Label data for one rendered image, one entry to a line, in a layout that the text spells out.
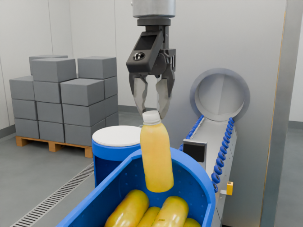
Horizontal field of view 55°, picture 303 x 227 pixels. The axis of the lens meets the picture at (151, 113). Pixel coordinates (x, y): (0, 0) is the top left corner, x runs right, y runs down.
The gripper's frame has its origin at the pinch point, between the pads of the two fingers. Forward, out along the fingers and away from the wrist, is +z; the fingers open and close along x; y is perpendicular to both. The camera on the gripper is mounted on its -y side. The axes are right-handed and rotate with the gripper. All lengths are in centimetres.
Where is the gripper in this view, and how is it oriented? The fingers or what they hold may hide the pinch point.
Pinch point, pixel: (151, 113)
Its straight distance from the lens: 63.9
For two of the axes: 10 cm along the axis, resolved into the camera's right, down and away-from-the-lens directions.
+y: 3.3, -2.4, 9.1
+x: -9.4, -0.8, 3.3
